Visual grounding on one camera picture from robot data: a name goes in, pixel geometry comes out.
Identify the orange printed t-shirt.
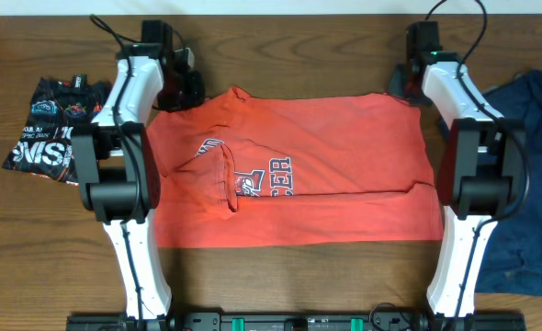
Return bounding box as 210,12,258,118
148,87,443,248

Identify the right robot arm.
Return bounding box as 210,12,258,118
390,20,530,330

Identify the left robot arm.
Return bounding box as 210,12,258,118
66,15,205,330

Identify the folded black printed t-shirt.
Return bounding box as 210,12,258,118
2,74,111,185

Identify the dark blue denim garment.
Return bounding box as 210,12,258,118
476,70,542,296

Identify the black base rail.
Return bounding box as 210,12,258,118
66,301,527,331

